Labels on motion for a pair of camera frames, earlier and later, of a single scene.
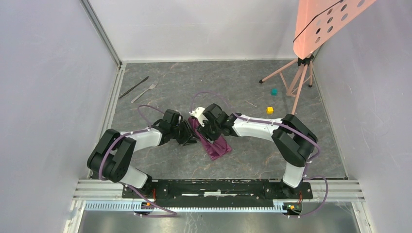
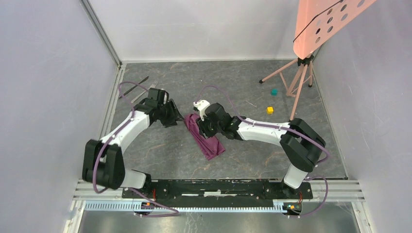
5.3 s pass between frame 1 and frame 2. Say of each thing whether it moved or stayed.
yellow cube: stayed
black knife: stayed
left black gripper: moved
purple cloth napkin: moved
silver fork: stayed
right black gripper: stayed
